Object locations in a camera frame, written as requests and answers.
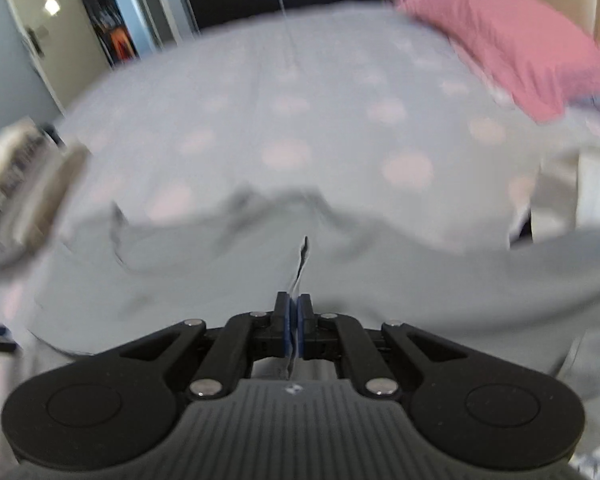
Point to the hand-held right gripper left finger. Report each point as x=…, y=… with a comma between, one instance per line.
x=280, y=320

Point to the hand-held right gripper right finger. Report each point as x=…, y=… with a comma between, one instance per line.
x=305, y=320

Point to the grey t-shirt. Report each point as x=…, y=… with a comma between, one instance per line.
x=180, y=280

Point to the black white patterned garment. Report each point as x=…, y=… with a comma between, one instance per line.
x=10, y=185

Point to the folded cream garment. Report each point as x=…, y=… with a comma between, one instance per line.
x=5, y=142

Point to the pink polka dot bedsheet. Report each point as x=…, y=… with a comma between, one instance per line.
x=280, y=110

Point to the beige door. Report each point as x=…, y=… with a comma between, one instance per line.
x=70, y=60

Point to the orange item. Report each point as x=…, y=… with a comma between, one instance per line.
x=120, y=44

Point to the pink pillow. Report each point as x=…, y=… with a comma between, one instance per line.
x=505, y=45

